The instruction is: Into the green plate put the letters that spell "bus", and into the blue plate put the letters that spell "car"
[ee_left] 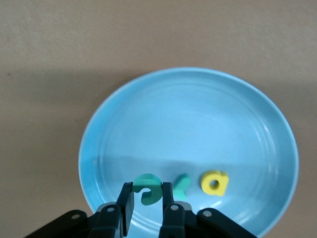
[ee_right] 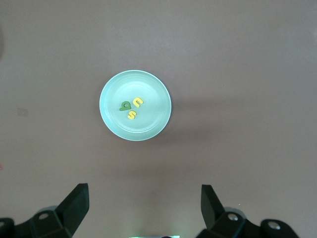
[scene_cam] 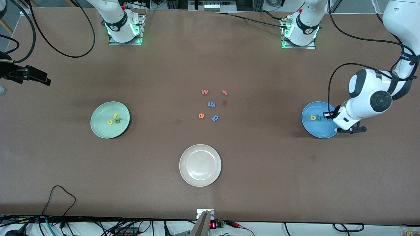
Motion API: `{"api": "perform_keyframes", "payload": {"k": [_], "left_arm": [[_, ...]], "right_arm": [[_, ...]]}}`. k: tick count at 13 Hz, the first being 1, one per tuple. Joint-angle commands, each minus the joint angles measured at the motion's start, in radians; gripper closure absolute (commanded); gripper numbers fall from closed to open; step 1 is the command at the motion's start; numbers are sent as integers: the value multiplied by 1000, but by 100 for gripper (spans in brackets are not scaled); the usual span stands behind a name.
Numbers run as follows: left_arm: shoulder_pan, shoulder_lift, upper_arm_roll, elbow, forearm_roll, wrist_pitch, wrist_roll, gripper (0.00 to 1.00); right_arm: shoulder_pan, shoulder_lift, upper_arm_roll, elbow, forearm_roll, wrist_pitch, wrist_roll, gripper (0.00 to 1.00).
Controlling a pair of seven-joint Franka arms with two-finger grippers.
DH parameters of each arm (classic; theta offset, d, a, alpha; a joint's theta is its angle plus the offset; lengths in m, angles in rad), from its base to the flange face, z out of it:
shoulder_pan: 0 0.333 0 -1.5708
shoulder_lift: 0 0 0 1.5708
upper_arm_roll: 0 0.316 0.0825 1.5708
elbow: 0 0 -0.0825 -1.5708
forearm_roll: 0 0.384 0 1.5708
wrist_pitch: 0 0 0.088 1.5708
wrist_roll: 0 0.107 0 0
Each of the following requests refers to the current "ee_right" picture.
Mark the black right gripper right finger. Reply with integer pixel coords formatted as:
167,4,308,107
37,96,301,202
198,184,302,238

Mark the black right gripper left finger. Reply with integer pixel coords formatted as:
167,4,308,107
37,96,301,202
0,182,90,238

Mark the pale green round plate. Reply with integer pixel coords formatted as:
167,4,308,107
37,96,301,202
99,69,172,142

